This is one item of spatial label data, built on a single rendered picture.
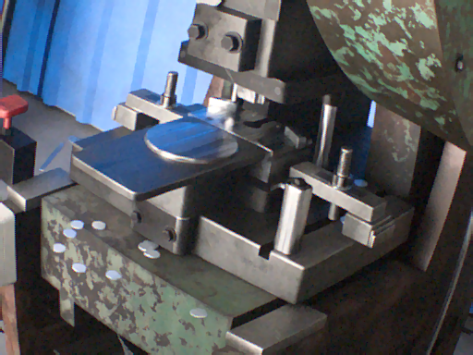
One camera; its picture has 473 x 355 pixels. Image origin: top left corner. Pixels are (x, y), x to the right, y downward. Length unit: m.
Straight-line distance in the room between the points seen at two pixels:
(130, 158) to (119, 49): 1.98
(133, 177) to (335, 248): 0.28
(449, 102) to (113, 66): 2.47
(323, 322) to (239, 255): 0.15
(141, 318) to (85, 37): 2.12
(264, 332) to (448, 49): 0.54
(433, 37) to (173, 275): 0.63
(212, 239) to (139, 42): 1.85
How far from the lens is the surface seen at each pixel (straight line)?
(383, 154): 1.69
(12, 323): 1.74
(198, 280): 1.47
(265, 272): 1.46
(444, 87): 1.04
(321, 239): 1.49
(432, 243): 1.71
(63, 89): 3.66
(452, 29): 1.01
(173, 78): 1.69
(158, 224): 1.52
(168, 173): 1.43
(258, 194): 1.53
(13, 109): 1.65
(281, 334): 1.38
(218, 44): 1.48
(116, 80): 3.44
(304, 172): 1.56
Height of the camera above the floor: 1.36
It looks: 24 degrees down
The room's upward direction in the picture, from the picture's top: 9 degrees clockwise
